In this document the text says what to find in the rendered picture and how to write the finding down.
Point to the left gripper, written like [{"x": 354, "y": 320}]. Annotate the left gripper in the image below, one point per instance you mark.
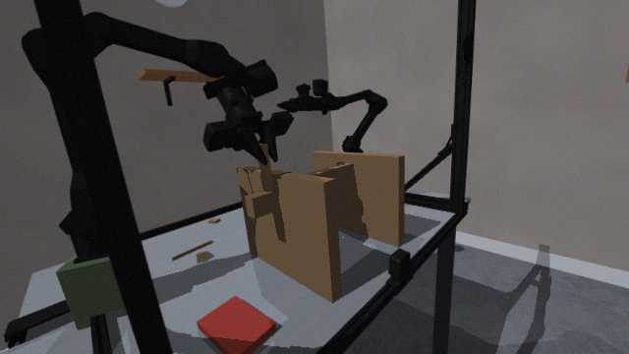
[{"x": 239, "y": 108}]

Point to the tan wooden board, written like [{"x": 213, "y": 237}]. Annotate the tan wooden board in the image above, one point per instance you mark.
[
  {"x": 374, "y": 205},
  {"x": 301, "y": 239}
]

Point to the brown wooden rail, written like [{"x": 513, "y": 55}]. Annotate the brown wooden rail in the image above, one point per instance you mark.
[{"x": 262, "y": 203}]

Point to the red flat block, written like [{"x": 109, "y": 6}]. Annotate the red flat block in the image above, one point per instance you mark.
[{"x": 235, "y": 327}]

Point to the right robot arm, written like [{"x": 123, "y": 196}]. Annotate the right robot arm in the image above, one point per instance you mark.
[{"x": 328, "y": 102}]

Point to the tan wooden wedge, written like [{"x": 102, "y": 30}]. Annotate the tan wooden wedge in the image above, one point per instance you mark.
[{"x": 266, "y": 170}]

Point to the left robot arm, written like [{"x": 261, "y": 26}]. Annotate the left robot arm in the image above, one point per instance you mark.
[{"x": 206, "y": 57}]

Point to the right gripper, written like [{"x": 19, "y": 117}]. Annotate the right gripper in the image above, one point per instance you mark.
[{"x": 298, "y": 103}]

